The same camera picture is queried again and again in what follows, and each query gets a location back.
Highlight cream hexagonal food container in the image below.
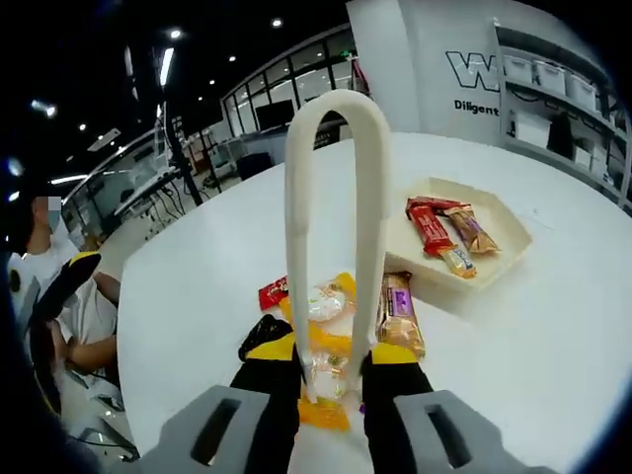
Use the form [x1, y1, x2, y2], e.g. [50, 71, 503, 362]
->
[382, 176, 533, 293]

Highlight long red snack bar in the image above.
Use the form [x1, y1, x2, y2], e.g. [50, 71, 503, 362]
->
[413, 202, 455, 257]

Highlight black bag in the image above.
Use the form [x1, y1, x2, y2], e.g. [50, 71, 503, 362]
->
[546, 111, 575, 162]

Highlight cream plastic food tongs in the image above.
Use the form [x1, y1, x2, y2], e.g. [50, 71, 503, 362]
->
[284, 89, 390, 404]

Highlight person's head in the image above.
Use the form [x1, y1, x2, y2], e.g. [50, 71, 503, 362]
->
[19, 190, 68, 248]

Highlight small red snack packet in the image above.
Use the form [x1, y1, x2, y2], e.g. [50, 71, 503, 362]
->
[258, 275, 290, 312]

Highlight yellow small snack packet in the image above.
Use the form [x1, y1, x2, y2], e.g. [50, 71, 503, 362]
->
[437, 245, 479, 280]

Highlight black chair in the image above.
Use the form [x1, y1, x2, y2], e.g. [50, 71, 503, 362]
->
[240, 151, 274, 182]

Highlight black tripod stand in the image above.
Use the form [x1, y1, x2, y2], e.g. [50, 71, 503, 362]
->
[160, 46, 233, 208]

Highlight yellow cake snack packet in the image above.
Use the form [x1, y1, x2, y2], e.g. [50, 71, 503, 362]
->
[295, 335, 361, 432]
[279, 272, 357, 342]

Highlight black monitor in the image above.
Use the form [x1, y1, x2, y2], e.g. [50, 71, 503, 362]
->
[255, 99, 295, 132]

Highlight hanging bag with straps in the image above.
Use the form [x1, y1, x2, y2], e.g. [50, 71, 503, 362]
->
[348, 51, 374, 95]

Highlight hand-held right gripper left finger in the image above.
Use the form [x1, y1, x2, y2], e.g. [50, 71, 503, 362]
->
[142, 331, 303, 474]

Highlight black snack packet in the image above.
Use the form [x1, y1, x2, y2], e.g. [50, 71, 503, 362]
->
[238, 314, 297, 361]

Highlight white cardboard box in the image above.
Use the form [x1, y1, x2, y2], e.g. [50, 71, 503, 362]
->
[511, 111, 550, 149]

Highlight purple brown wafer packet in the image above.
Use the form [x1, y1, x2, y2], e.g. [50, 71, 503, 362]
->
[442, 205, 501, 256]
[373, 271, 427, 360]

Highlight metal storage shelf with bins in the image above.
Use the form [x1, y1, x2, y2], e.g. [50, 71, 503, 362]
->
[503, 51, 601, 110]

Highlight grey metal shelving rack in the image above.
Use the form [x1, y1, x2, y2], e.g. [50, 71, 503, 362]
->
[493, 18, 632, 208]

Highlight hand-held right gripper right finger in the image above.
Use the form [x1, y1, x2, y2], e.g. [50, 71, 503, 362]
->
[359, 344, 574, 474]

